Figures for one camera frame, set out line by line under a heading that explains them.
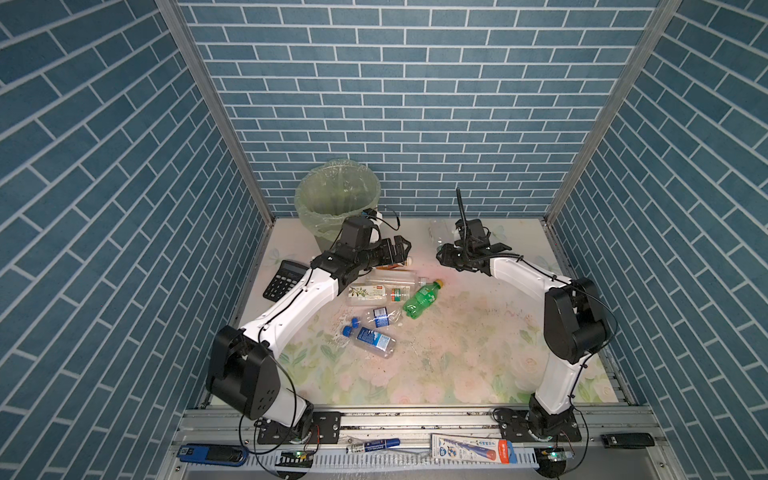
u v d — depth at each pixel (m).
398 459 0.71
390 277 1.00
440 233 1.02
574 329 0.50
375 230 0.64
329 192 1.05
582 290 0.51
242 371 0.42
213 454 0.66
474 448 0.70
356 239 0.61
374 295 0.93
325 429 0.74
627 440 0.71
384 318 0.89
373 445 0.70
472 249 0.74
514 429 0.73
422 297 0.93
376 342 0.83
